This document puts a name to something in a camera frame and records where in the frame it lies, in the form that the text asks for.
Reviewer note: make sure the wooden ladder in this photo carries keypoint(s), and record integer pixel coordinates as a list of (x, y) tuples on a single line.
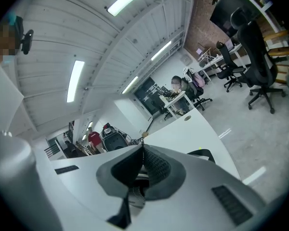
[(279, 47)]

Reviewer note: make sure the white rectangular table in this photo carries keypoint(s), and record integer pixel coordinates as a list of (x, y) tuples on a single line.
[(197, 133)]

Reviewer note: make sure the white office desk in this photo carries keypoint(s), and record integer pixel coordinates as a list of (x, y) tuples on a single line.
[(219, 59), (175, 100)]

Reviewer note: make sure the pink bag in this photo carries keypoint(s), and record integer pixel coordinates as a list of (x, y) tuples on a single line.
[(199, 79)]

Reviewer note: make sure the black office chair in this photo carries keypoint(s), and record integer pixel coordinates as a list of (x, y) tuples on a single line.
[(228, 64), (257, 59), (197, 93), (238, 18)]

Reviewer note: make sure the person's head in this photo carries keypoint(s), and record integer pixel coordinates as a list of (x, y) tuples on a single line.
[(3, 42)]

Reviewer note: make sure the black machine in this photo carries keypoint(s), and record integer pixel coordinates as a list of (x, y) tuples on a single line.
[(114, 139)]

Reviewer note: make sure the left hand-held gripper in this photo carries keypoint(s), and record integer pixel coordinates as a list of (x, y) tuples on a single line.
[(12, 182)]

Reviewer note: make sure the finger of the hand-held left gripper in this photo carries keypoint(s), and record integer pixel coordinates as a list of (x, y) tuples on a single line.
[(195, 196)]

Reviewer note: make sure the black wall screen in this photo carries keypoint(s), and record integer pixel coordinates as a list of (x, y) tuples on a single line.
[(231, 1)]

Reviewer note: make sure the person's white t-shirt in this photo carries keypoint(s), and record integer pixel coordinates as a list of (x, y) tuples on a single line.
[(2, 95)]

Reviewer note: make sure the ceiling light strip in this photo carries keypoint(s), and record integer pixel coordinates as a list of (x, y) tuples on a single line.
[(161, 50), (130, 85), (75, 80), (130, 0)]

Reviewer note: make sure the black head-worn camera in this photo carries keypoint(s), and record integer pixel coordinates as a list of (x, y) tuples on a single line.
[(27, 40)]

